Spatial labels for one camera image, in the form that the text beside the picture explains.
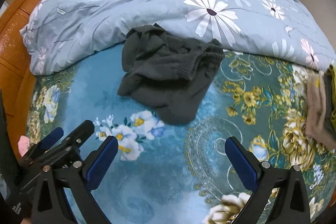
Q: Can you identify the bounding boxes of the dark grey sweatpants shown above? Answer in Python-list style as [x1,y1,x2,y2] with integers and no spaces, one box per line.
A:
[117,24,224,125]

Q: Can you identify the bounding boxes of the olive green folded garment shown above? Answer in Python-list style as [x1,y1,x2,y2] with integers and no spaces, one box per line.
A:
[323,64,335,137]

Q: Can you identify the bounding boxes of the person's left hand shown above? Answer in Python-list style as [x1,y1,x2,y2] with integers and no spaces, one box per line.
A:
[18,135,30,157]

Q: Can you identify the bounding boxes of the orange wooden bed frame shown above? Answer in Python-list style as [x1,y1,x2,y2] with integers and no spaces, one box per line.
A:
[1,0,41,159]

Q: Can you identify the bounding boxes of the light blue floral duvet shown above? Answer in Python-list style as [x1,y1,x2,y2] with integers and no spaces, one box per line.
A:
[20,0,335,75]

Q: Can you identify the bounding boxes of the teal floral bed blanket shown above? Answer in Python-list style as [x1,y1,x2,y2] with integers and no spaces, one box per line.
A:
[27,45,335,223]

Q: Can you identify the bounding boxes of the beige folded garment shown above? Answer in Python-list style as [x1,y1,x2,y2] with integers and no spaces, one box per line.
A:
[305,72,335,150]

